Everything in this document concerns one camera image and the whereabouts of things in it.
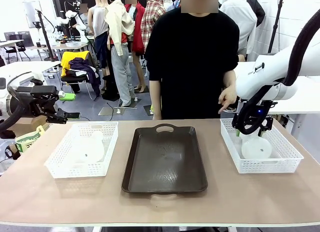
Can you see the green and white bag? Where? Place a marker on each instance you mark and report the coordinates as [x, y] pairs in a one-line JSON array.
[[26, 142]]

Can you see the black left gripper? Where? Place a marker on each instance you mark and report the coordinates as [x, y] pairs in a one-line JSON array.
[[37, 99]]

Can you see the mannequin plaid shirt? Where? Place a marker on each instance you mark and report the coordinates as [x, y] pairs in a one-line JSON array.
[[152, 19]]

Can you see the grey mannequin base plate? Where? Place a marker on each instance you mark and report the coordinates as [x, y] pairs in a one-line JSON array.
[[108, 110], [130, 104]]

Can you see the person right forearm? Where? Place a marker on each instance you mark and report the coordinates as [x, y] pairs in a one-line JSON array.
[[155, 99]]

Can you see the mannequin cream jacket grey pants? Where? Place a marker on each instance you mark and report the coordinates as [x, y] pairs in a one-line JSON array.
[[120, 42]]

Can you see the white perforated plastic basket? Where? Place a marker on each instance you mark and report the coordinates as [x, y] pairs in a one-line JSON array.
[[290, 152], [62, 164]]

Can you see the person left forearm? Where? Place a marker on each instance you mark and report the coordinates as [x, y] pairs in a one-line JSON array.
[[229, 78]]

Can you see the white side table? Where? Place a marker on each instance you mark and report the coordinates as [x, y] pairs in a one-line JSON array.
[[25, 67]]

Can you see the mannequin white tank top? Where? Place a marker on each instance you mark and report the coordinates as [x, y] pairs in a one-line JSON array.
[[98, 24]]

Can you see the black office chair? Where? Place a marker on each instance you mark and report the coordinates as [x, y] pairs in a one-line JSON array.
[[15, 45]]

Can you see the background work table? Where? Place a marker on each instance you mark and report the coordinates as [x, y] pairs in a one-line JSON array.
[[62, 45]]

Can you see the black light stand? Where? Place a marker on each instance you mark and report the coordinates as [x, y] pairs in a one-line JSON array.
[[46, 39]]

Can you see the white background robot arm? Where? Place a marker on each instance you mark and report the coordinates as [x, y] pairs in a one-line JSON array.
[[75, 19]]

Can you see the dark brown serving tray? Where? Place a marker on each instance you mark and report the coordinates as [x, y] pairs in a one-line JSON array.
[[165, 159]]

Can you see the brown cardboard box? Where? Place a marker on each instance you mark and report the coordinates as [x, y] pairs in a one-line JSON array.
[[27, 123]]

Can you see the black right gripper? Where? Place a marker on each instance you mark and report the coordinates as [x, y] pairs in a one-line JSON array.
[[262, 114]]

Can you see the purple garment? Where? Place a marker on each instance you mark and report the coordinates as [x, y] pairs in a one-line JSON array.
[[85, 67]]

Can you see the white height-adjustable desk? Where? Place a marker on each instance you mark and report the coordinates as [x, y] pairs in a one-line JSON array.
[[305, 102]]

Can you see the white plastic conical flask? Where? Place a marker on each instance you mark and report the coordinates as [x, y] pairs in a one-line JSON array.
[[91, 148], [256, 148]]

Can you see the person torso black shirt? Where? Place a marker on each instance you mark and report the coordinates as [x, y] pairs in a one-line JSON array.
[[192, 62]]

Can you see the mannequin white shirt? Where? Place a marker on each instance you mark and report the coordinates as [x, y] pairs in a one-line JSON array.
[[243, 19]]

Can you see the yellow garment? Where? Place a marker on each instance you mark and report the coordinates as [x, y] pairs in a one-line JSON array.
[[66, 60]]

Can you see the black tripod stand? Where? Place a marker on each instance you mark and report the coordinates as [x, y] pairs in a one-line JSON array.
[[276, 24]]

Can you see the person left hand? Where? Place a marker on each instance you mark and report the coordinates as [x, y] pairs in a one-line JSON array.
[[228, 97]]

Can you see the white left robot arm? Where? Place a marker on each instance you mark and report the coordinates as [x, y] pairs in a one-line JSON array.
[[3, 97]]

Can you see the metal chair with clothes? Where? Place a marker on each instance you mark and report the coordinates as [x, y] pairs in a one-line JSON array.
[[72, 79]]

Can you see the black hanging garment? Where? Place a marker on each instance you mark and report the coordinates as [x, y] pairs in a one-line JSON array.
[[258, 9]]

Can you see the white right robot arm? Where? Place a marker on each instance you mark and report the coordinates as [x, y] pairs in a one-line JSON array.
[[265, 74]]

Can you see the mannequin red clothing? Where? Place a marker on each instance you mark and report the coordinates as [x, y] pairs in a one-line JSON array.
[[137, 29]]

